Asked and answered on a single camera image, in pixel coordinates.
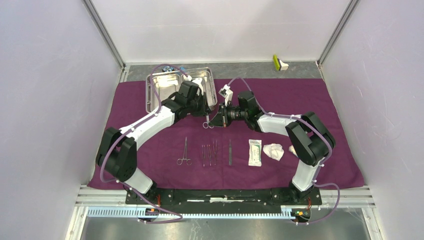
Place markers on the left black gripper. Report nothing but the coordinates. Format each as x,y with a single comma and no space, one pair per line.
204,108

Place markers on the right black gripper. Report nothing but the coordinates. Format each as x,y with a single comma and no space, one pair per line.
222,119

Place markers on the steel surgical scissors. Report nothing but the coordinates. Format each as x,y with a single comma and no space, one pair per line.
207,124

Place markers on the steel forceps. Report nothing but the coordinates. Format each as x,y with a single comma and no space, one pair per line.
184,158
209,154

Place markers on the steel scalpel handle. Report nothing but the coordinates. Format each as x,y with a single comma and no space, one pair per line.
214,146
230,153

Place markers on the purple cloth wrap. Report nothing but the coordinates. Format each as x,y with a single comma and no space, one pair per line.
157,158

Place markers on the metal instrument tray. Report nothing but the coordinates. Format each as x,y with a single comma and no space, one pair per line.
166,83

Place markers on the white sterile packet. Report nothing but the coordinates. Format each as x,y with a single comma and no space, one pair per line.
255,150

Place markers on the white gauze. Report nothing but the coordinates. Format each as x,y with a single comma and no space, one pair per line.
274,151

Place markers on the beige gauze roll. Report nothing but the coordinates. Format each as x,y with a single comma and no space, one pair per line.
292,150

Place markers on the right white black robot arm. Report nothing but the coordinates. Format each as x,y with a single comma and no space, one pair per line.
312,141

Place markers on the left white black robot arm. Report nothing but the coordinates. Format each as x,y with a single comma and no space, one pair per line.
117,153

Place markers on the yellow green white object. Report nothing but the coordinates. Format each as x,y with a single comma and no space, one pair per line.
279,64

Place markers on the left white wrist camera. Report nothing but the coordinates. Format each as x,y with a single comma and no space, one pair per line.
197,80

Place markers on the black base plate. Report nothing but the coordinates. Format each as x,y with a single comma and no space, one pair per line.
232,201

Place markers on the aluminium frame rail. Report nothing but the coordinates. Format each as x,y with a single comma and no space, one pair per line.
93,202

